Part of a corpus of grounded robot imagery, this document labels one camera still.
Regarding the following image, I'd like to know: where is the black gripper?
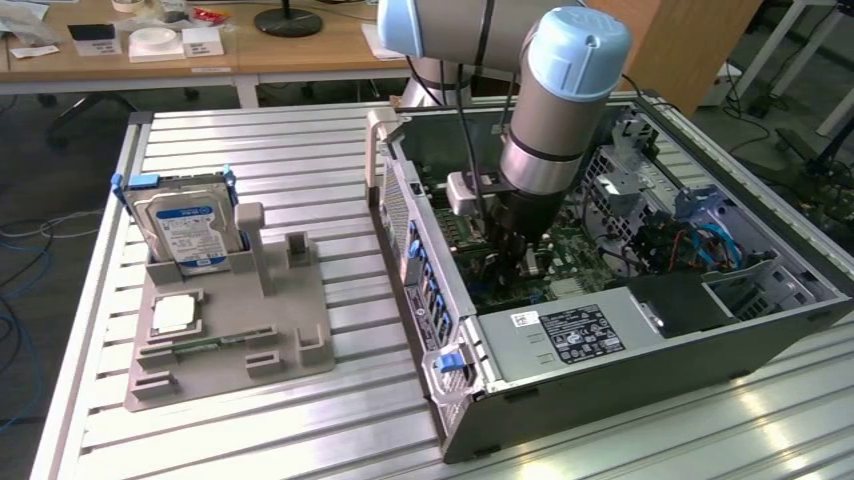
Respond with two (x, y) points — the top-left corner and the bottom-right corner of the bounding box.
(490, 188), (568, 247)

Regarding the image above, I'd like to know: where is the CPU socket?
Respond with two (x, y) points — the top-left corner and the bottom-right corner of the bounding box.
(463, 215), (495, 246)

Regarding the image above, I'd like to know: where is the green motherboard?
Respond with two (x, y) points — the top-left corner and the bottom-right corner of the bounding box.
(426, 174), (629, 306)

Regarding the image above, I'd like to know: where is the perforated metal disk bay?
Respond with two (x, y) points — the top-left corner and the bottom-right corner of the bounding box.
(579, 144), (675, 241)

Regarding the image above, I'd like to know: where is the grey power supply unit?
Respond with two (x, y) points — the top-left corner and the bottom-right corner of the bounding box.
(476, 287), (669, 381)

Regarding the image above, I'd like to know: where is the open grey PC case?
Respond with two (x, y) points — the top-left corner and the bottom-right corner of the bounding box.
(364, 89), (854, 465)

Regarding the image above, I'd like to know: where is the white paper stack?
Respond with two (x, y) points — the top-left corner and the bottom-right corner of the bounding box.
(362, 22), (415, 61)

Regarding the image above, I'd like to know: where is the wooden cabinet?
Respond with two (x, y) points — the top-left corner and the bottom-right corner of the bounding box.
(586, 0), (766, 116)

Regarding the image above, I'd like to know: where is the black floor stand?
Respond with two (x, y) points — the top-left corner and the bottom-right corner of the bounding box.
(777, 94), (854, 176)

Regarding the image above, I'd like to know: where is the wooden desk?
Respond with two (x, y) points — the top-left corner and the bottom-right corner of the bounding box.
(0, 0), (602, 96)

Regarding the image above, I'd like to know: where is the hard disk with blue carrier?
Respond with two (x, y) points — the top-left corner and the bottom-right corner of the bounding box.
(108, 169), (250, 277)

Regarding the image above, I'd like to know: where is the black round lamp base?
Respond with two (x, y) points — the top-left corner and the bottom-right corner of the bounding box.
(252, 0), (326, 39)

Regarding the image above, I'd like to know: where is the green RAM stick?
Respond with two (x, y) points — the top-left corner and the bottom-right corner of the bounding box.
(170, 335), (248, 354)

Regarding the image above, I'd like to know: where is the grey plastic parts rack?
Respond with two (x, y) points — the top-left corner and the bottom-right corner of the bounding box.
(123, 202), (335, 414)

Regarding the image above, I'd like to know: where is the silver CPU chip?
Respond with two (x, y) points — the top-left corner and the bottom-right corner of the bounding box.
(149, 297), (196, 334)

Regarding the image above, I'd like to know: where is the white labelled box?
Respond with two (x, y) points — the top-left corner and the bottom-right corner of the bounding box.
(180, 25), (226, 59)

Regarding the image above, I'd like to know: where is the white box with round bowl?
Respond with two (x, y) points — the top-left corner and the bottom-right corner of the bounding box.
(127, 27), (187, 64)

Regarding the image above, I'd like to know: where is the black chair base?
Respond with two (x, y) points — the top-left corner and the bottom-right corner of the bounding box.
(39, 92), (135, 149)

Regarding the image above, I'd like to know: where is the white box with black lid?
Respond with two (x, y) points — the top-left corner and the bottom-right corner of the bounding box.
(65, 23), (123, 57)

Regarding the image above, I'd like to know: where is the clear plastic bag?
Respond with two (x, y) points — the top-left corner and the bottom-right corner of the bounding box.
(0, 0), (68, 46)

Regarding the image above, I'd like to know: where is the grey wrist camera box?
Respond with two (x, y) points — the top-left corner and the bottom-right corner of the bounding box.
(446, 171), (506, 217)

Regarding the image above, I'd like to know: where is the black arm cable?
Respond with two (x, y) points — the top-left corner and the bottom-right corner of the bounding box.
(455, 60), (487, 214)

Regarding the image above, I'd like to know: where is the red wire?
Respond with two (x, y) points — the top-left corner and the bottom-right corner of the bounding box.
(670, 227), (689, 271)

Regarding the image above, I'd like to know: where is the blue wire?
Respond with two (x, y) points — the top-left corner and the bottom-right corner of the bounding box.
(693, 224), (743, 274)

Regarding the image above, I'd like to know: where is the black power cable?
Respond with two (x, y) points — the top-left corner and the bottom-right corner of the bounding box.
(619, 74), (675, 109)

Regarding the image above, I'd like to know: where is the white desk frame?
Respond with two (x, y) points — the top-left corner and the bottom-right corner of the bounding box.
(733, 0), (854, 136)

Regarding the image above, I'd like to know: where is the white floor cable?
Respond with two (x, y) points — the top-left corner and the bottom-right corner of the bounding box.
(0, 209), (108, 239)

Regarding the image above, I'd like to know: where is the blue floor cable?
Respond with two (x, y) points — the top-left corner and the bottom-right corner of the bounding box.
(0, 239), (55, 431)

